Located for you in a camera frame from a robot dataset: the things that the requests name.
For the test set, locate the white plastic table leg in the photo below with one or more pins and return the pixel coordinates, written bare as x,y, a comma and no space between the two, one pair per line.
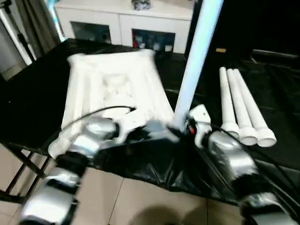
197,58
253,105
240,105
226,98

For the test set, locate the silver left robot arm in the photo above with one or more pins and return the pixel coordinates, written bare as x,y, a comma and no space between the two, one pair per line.
93,133

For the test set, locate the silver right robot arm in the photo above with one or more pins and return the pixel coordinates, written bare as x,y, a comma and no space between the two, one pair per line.
229,154

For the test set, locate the small tan label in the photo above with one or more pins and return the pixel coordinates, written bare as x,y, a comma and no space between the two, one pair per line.
220,50

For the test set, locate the black glossy mat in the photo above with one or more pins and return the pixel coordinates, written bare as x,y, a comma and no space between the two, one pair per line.
269,93

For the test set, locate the long black bar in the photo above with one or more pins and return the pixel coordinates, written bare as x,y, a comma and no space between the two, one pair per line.
276,55

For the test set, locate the white cabinet with glass doors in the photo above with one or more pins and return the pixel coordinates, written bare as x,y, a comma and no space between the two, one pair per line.
117,21

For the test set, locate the dark object on cabinet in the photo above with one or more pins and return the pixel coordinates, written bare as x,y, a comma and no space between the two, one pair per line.
141,4

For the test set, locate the grey curtain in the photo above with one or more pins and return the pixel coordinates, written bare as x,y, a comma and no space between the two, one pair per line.
42,23

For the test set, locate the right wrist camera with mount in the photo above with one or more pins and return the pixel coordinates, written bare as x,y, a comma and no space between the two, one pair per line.
200,114

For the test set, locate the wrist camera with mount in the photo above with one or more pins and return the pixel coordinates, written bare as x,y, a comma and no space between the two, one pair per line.
200,114
131,122

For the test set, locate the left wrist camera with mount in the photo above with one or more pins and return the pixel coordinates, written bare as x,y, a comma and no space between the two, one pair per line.
131,122

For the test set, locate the black folding table frame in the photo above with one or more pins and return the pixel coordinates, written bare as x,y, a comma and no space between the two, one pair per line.
21,168

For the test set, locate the black camera tripod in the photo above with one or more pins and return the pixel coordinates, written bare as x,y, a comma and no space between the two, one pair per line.
25,47

